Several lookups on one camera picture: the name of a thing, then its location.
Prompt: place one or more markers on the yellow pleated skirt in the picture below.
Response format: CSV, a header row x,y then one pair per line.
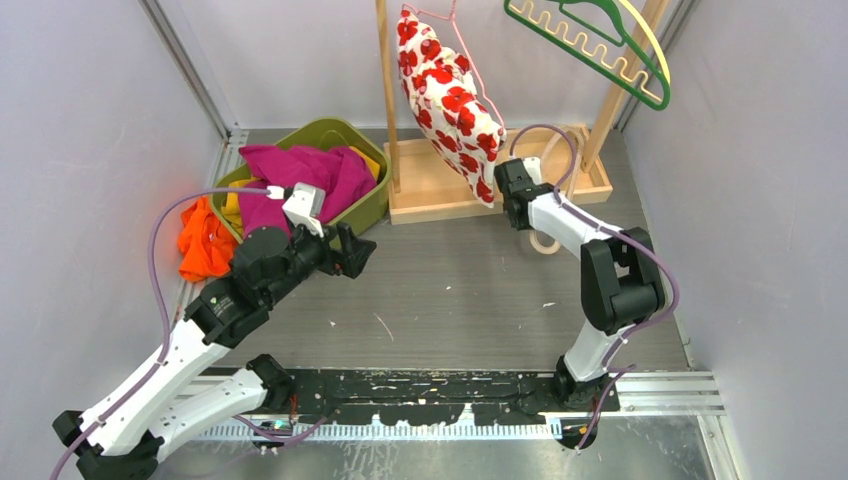
x,y
247,212

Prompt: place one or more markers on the white red poppy garment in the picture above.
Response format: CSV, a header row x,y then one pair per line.
x,y
438,83

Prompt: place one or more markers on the green plastic hanger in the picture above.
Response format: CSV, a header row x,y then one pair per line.
x,y
596,46

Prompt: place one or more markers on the green plastic bin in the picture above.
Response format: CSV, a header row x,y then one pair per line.
x,y
325,133

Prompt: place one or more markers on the magenta dress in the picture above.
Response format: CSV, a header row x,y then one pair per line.
x,y
351,187

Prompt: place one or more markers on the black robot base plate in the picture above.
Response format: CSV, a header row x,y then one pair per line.
x,y
430,397

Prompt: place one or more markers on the pink wire hanger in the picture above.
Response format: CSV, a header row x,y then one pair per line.
x,y
451,18

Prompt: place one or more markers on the orange object behind bin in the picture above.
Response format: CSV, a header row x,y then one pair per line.
x,y
206,245

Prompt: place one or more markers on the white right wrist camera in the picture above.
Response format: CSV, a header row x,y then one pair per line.
x,y
533,167

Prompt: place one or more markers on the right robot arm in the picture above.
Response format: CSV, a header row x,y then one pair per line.
x,y
620,282

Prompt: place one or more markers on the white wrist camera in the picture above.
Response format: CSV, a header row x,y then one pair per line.
x,y
302,206
533,167

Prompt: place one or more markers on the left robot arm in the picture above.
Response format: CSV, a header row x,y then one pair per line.
x,y
129,433

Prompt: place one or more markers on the aluminium rail frame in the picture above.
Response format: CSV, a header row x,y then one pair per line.
x,y
661,394

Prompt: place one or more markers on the wooden hanger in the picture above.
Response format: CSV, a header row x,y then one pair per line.
x,y
558,155

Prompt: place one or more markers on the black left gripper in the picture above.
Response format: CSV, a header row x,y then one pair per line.
x,y
337,262

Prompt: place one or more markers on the wooden clothes rack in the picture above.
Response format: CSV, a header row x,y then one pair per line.
x,y
422,191

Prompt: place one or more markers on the cream plastic hanger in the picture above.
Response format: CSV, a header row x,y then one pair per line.
x,y
596,46

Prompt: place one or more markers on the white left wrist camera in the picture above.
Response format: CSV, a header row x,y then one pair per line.
x,y
302,206

